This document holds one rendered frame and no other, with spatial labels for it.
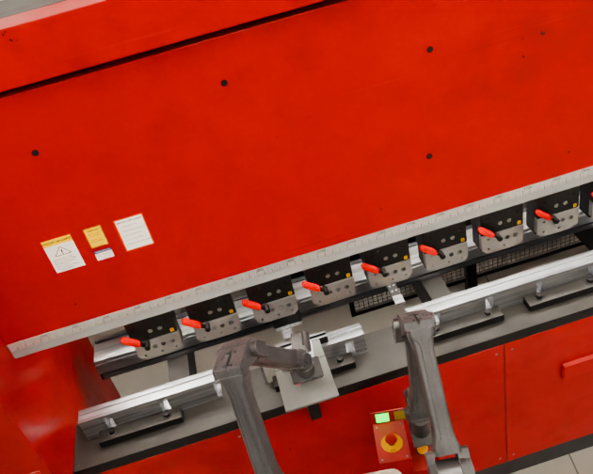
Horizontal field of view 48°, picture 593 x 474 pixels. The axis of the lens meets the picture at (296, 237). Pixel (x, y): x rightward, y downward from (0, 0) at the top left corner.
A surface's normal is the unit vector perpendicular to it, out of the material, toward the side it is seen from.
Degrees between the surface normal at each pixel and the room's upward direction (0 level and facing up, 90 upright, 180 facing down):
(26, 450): 90
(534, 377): 90
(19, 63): 90
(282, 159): 90
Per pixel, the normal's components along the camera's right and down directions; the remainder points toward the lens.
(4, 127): 0.22, 0.55
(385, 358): -0.20, -0.78
